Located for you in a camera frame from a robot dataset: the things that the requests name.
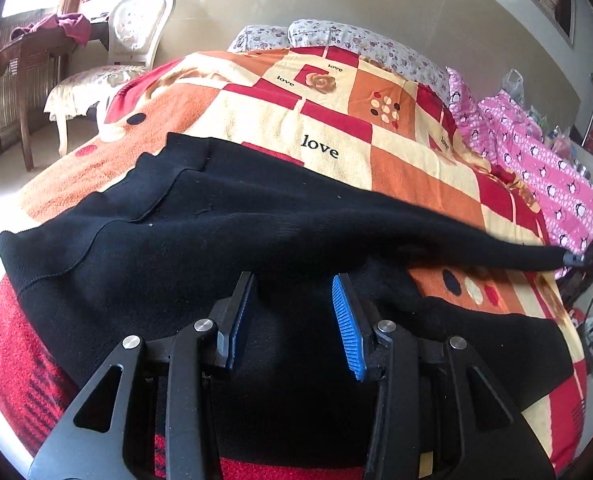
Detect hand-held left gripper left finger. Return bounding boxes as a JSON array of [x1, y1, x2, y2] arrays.
[[28, 271, 256, 480]]

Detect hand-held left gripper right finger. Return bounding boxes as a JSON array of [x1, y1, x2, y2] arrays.
[[331, 273, 557, 480]]

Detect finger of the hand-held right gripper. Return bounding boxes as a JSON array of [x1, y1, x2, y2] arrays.
[[559, 244, 593, 273]]

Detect black pants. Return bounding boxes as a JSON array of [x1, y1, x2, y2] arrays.
[[0, 132, 584, 461]]

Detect pink penguin print quilt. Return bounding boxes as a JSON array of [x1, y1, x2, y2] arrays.
[[476, 87, 593, 278]]

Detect checkered orange red blanket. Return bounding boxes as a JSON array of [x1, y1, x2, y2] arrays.
[[0, 46, 589, 480]]

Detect clear plastic bag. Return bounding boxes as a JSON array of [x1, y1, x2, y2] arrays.
[[501, 69, 526, 106]]

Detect pink penguin print pillow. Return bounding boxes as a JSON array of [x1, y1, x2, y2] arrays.
[[446, 66, 488, 161]]

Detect large floral pillow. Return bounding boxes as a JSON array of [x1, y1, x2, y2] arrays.
[[287, 19, 452, 93]]

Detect small floral pillow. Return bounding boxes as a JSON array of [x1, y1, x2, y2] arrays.
[[226, 25, 294, 53]]

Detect white ornate chair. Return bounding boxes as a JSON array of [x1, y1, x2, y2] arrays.
[[44, 0, 176, 156]]

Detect dark wooden table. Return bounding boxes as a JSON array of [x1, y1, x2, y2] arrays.
[[0, 25, 107, 171]]

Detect maroon cloth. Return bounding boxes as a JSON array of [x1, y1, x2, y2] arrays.
[[10, 11, 92, 46]]

